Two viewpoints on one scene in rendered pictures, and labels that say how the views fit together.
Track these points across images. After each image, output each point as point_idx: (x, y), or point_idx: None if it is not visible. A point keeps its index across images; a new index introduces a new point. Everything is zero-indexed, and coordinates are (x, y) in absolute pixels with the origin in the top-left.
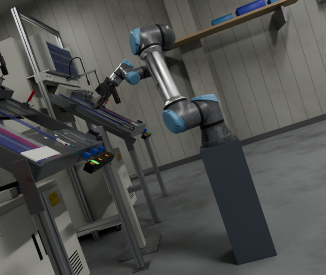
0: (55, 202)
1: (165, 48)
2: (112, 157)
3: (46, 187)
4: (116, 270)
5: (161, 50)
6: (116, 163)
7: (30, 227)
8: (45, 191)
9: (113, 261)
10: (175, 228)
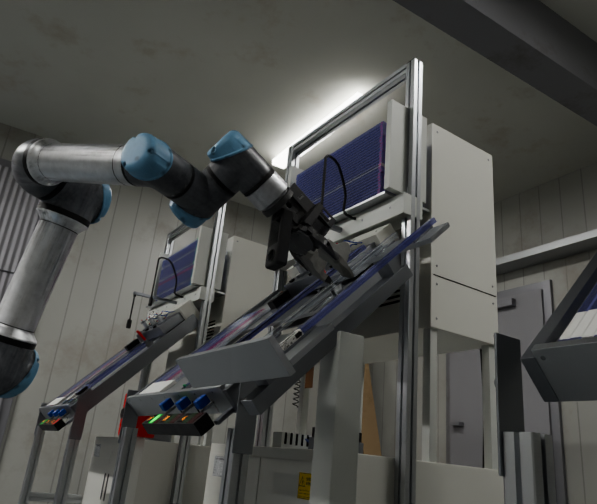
0: (307, 494)
1: (41, 186)
2: (193, 429)
3: (304, 456)
4: None
5: (38, 213)
6: (318, 475)
7: (252, 496)
8: (298, 462)
9: None
10: None
